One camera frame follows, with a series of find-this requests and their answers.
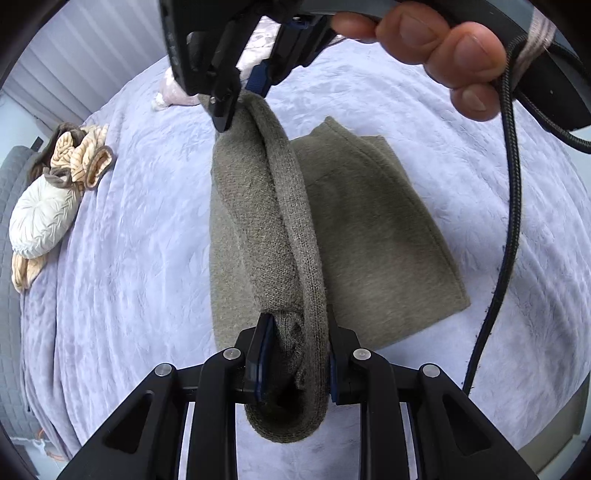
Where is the olive green knit sweater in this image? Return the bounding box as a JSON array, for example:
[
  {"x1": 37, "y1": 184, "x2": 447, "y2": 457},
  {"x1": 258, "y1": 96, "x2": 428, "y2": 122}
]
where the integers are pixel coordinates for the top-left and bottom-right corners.
[{"x1": 209, "y1": 92, "x2": 470, "y2": 443}]

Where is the grey quilted headboard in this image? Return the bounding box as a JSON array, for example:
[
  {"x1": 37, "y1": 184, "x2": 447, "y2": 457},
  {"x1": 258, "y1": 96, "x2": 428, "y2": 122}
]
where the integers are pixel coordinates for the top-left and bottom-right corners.
[{"x1": 0, "y1": 146, "x2": 40, "y2": 439}]

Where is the black braided cable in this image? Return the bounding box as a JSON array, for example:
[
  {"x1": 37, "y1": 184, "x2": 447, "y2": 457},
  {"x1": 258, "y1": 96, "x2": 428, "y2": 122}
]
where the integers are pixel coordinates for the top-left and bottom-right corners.
[{"x1": 462, "y1": 34, "x2": 591, "y2": 398}]

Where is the white round pleated cushion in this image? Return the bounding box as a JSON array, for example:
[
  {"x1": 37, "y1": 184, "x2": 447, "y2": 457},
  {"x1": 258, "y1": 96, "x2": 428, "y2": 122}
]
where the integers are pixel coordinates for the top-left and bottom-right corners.
[{"x1": 9, "y1": 177, "x2": 81, "y2": 259}]

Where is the peach and brown garment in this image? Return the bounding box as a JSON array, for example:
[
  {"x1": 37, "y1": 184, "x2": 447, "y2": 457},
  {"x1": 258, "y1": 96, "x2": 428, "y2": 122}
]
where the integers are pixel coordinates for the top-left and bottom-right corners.
[{"x1": 12, "y1": 123, "x2": 115, "y2": 293}]

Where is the person's right hand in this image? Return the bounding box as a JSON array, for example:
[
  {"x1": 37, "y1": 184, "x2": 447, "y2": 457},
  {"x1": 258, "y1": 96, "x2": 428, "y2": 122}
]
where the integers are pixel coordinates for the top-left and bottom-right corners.
[{"x1": 332, "y1": 2, "x2": 507, "y2": 122}]

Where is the pink satin quilt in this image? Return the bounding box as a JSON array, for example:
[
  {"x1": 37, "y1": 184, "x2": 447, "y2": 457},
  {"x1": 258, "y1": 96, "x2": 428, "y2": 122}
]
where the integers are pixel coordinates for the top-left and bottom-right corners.
[{"x1": 150, "y1": 15, "x2": 283, "y2": 112}]

